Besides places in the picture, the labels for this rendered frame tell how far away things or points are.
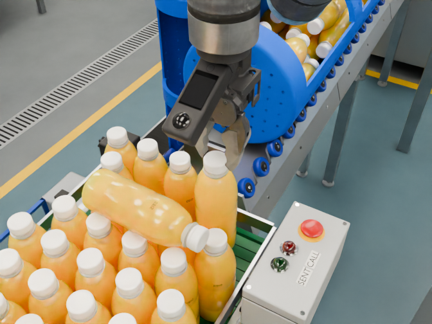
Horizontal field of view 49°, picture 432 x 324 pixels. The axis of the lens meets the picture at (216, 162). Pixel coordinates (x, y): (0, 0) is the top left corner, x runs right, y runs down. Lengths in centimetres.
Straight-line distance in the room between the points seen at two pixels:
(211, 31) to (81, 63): 279
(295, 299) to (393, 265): 150
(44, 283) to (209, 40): 42
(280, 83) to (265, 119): 11
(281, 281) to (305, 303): 5
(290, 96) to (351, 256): 127
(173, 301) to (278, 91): 51
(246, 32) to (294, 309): 39
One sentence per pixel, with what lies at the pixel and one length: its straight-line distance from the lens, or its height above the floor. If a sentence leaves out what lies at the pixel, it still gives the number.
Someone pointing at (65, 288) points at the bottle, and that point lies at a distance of 79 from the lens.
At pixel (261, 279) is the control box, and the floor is 110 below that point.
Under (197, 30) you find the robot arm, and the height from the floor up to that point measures 144.
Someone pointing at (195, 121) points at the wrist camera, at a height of 134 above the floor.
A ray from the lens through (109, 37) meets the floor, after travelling 361.
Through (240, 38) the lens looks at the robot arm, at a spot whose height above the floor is 143.
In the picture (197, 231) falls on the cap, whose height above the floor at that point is 116.
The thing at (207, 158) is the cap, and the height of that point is 121.
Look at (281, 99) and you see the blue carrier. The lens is 103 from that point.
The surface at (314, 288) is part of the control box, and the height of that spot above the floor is 110.
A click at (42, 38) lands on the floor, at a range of 372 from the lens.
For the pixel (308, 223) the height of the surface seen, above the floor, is 111.
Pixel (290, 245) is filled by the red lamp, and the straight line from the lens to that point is 76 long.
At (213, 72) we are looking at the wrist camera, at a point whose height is 137.
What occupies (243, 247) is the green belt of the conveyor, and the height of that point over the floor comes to 90.
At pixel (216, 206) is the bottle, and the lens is 77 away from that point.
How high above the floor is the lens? 172
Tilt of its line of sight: 44 degrees down
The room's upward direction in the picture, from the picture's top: straight up
